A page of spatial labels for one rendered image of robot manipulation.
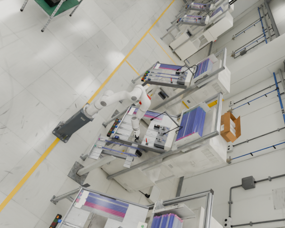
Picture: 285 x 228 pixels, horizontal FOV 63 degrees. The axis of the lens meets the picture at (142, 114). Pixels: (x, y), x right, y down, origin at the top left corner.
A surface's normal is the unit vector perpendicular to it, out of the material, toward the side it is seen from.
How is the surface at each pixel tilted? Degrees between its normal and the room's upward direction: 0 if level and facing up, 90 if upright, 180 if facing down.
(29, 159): 0
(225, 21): 90
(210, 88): 90
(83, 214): 45
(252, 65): 90
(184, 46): 90
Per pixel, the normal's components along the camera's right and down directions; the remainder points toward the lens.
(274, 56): -0.30, 0.60
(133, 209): 0.01, -0.77
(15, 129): 0.68, -0.41
